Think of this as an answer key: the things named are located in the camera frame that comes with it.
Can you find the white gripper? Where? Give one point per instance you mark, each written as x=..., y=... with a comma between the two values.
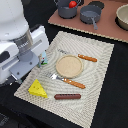
x=19, y=56

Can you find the yellow cheese wedge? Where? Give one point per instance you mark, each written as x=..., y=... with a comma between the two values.
x=37, y=90

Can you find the brown sausage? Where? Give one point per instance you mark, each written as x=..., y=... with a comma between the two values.
x=67, y=96

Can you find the red tomato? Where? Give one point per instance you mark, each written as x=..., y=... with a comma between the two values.
x=72, y=4

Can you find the light blue milk carton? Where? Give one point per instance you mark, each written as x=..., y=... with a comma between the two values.
x=43, y=58

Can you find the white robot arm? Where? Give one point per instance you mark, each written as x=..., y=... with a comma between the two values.
x=13, y=24

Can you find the round wooden plate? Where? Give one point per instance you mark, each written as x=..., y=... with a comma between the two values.
x=69, y=66

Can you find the grey cooking pot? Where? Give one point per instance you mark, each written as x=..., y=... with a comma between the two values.
x=64, y=10

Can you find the woven beige placemat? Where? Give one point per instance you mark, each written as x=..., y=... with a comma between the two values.
x=78, y=111

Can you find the grey frying pan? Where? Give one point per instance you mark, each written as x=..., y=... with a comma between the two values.
x=90, y=14

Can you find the brown wooden tray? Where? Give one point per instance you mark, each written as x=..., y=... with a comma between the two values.
x=107, y=26

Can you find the cream bowl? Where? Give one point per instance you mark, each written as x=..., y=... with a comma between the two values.
x=122, y=15

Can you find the wooden handled fork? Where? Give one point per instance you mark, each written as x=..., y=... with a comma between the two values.
x=68, y=81

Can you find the wooden handled knife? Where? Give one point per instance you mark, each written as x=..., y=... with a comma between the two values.
x=79, y=55

